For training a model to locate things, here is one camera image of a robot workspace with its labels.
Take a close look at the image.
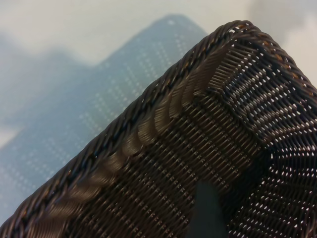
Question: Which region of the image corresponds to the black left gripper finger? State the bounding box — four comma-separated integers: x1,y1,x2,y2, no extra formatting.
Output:
192,180,228,238

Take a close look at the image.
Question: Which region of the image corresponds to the dark brown woven basket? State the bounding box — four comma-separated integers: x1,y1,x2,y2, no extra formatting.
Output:
0,19,317,238

